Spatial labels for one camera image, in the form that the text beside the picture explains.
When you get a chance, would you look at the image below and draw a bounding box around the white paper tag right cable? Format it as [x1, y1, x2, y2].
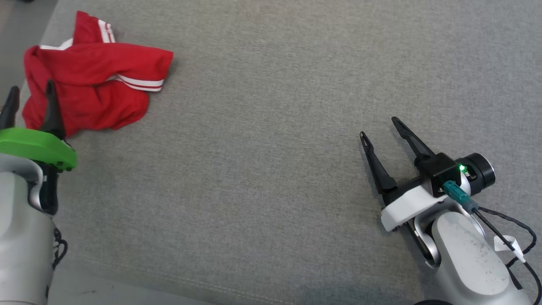
[493, 235, 527, 263]

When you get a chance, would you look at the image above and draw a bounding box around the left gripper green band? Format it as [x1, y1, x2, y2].
[0, 79, 78, 172]

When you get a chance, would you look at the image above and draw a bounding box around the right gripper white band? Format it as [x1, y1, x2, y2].
[359, 117, 450, 233]

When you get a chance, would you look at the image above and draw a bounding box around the red white basketball jersey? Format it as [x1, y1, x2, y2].
[22, 11, 174, 138]

